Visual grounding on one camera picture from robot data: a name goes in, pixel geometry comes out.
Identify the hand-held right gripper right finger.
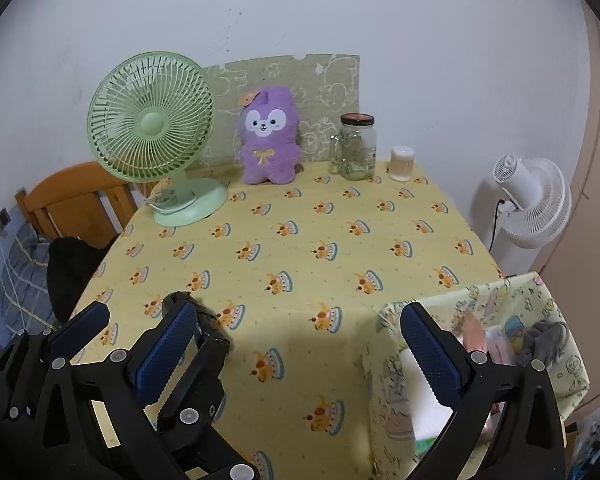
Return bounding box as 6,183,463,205
399,302,568,480

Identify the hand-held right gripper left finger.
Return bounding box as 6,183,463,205
40,300,261,480

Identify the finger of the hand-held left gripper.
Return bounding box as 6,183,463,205
0,301,112,461

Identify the yellow printed fabric storage box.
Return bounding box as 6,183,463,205
362,271,591,480

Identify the dark cloth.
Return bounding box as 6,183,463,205
162,290,232,353

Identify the pink cloth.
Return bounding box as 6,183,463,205
460,310,488,356

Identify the grey cloth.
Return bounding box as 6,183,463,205
517,321,571,363

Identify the black garment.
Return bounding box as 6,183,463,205
47,236,116,323

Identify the white plastic packet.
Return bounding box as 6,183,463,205
399,347,456,442

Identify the clear packet with pink print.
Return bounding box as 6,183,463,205
485,327,523,366

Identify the blue plaid bedding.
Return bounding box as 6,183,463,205
0,222,61,333

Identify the wooden chair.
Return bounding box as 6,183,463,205
16,161,156,248

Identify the yellow printed tablecloth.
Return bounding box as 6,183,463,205
55,160,506,480

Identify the white standing fan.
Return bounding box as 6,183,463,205
490,156,572,261

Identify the cotton swab container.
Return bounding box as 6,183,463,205
390,146,415,182

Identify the green desk fan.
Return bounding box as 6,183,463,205
86,51,228,227

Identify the purple plush bunny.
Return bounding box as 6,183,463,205
237,86,303,185

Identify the glass jar with lid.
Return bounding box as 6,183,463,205
329,113,378,181

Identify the green printed mat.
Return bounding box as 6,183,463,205
202,52,361,168

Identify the black fan cable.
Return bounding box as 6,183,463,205
489,199,506,253

